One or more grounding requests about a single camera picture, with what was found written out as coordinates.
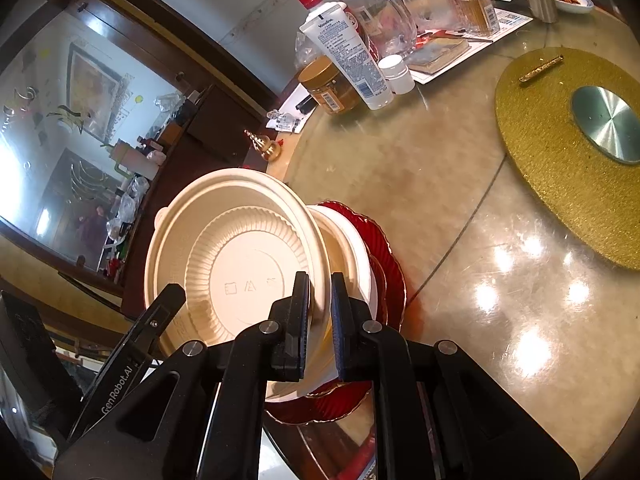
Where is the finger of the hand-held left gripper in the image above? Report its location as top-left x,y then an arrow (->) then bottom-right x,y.
127,284 -> 187,362
0,290 -> 84,443

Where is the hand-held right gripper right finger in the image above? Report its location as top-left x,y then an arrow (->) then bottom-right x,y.
331,272 -> 581,480

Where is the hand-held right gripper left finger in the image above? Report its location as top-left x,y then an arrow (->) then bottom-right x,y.
52,272 -> 311,480

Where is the red glass scalloped plate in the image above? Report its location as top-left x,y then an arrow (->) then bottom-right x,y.
302,201 -> 391,402
265,200 -> 407,428

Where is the beige ribbed plastic bowl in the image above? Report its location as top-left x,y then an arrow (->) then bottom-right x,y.
145,169 -> 332,361

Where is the clear plastic wrapper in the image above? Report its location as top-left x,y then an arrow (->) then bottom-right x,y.
265,109 -> 303,134

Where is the jar with gold lid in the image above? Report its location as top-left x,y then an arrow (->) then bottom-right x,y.
298,56 -> 362,116

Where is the small white pill bottle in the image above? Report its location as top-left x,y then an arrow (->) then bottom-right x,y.
378,55 -> 416,95

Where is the white lotion tube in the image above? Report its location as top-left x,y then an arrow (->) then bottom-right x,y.
299,2 -> 396,111

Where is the round gold glitter mat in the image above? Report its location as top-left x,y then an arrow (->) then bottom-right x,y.
495,47 -> 640,271

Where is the brown notebook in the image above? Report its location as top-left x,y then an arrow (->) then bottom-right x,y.
407,36 -> 472,75

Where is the small golden bar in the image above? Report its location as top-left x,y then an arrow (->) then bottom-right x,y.
519,55 -> 566,83

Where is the round metal turntable disc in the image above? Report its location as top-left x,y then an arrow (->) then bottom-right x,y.
571,86 -> 636,163

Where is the golden beverage can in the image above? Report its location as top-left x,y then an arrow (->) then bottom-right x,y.
457,0 -> 501,36

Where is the white printed paper sheet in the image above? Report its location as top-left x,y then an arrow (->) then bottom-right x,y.
407,7 -> 535,86

